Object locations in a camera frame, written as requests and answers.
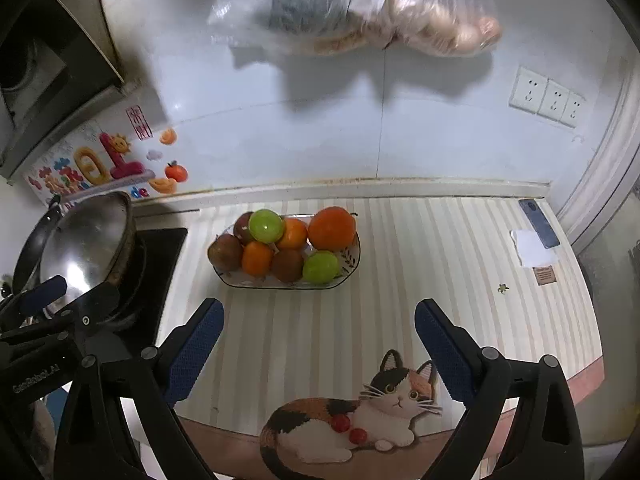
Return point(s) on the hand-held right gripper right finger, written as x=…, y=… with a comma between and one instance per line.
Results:
x=445, y=350

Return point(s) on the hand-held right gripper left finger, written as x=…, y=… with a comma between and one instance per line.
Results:
x=196, y=349

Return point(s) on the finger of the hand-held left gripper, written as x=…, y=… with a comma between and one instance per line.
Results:
x=42, y=292
x=90, y=305

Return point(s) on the dark red apple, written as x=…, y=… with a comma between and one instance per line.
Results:
x=287, y=265
x=225, y=252
x=241, y=225

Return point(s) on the small orange tangerine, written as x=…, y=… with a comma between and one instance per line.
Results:
x=257, y=258
x=294, y=234

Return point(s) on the oval patterned ceramic plate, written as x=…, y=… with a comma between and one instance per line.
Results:
x=345, y=260

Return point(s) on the green apple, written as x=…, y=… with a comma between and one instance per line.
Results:
x=320, y=266
x=265, y=225

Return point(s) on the large orange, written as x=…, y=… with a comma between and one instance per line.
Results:
x=332, y=228

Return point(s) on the black frying pan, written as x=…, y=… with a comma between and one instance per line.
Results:
x=32, y=245

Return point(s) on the steel wok with lid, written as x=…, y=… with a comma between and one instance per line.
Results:
x=85, y=245

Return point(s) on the striped cat-print mat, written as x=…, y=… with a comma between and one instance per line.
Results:
x=380, y=325

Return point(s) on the black gas stove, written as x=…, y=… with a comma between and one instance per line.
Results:
x=160, y=260

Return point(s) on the red cherry tomato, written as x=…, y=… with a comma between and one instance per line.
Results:
x=341, y=422
x=357, y=435

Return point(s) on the small brown card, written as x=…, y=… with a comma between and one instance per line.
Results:
x=544, y=275

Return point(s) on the white paper sheet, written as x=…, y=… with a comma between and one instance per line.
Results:
x=530, y=252

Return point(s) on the blue smartphone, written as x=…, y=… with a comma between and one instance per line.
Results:
x=539, y=222

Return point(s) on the frosted glass sliding door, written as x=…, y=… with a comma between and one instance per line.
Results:
x=615, y=335

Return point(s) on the black range hood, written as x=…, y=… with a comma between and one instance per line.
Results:
x=50, y=60

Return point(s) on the clear bag of eggs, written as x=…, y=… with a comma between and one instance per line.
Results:
x=440, y=20

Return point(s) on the clear bag with dark contents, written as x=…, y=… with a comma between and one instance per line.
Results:
x=290, y=5

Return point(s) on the colourful wall sticker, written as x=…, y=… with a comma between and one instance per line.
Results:
x=100, y=160

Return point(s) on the white wall socket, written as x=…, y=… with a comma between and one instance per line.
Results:
x=554, y=100
x=529, y=90
x=573, y=109

